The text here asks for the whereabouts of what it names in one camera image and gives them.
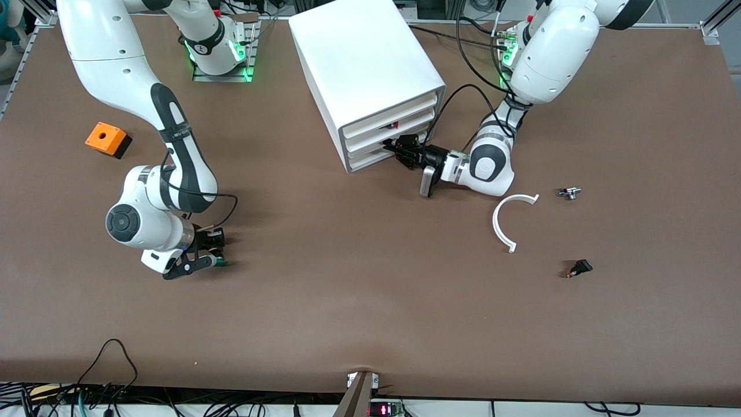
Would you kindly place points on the orange button box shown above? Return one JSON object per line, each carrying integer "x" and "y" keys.
{"x": 104, "y": 138}

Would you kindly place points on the black rocker switch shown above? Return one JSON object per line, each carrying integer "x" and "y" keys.
{"x": 580, "y": 267}

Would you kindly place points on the brown post with bracket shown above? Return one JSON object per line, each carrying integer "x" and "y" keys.
{"x": 356, "y": 399}

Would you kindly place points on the green push button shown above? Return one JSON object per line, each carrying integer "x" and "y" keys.
{"x": 221, "y": 263}

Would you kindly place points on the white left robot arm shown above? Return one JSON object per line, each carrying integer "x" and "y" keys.
{"x": 550, "y": 52}

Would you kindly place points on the aluminium table edge rail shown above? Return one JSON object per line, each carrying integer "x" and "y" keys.
{"x": 666, "y": 24}

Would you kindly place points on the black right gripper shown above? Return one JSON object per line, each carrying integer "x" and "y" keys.
{"x": 212, "y": 237}

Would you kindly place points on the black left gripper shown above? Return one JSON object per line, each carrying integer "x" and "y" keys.
{"x": 433, "y": 155}

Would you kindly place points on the white curved plastic arc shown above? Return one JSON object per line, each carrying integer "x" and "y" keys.
{"x": 496, "y": 223}

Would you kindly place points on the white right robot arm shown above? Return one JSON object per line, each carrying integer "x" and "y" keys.
{"x": 104, "y": 52}

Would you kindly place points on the teal background object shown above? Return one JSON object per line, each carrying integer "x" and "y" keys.
{"x": 11, "y": 23}

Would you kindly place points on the red LED display module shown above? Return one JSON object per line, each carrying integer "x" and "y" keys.
{"x": 385, "y": 409}

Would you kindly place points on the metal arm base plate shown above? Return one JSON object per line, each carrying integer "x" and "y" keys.
{"x": 505, "y": 72}
{"x": 252, "y": 52}

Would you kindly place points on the aluminium corner profile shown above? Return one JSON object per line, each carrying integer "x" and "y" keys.
{"x": 715, "y": 26}

